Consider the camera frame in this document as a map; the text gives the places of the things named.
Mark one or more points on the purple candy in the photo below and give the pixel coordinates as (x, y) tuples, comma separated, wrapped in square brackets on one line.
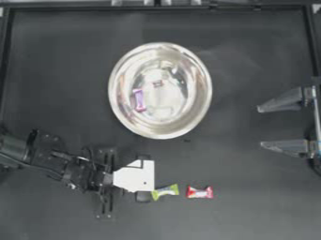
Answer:
[(138, 100)]

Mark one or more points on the small white red candy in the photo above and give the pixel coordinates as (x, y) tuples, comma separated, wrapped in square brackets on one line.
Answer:
[(157, 83)]

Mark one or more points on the black table frame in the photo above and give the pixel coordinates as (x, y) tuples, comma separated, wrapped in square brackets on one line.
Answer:
[(125, 7)]

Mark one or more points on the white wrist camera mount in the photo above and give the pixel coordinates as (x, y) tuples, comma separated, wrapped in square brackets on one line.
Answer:
[(134, 176)]

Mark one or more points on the green candy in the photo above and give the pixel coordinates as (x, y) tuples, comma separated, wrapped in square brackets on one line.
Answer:
[(168, 191)]

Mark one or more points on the steel bowl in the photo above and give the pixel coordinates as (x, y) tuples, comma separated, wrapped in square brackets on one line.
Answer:
[(180, 118)]

